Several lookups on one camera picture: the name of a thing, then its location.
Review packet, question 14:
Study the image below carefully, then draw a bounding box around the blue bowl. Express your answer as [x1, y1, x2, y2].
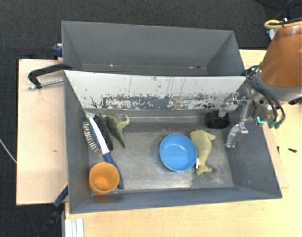
[159, 133, 199, 173]

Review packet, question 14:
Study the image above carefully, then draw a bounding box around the green toy dinosaur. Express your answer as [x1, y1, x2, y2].
[101, 113, 131, 149]

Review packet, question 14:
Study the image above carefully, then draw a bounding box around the black round container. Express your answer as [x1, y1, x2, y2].
[206, 111, 230, 130]

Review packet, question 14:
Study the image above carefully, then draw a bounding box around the white and blue brush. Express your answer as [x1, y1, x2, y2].
[82, 114, 125, 191]

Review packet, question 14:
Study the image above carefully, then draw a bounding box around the yellow-green plush whale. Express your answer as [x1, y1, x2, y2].
[189, 129, 216, 176]

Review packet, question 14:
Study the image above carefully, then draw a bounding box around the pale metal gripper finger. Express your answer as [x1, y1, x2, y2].
[224, 123, 249, 150]
[217, 92, 241, 118]

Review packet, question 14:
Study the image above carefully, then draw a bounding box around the grey metal bin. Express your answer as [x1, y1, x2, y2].
[61, 20, 283, 215]

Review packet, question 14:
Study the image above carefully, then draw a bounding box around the orange cup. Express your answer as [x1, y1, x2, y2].
[88, 162, 121, 196]

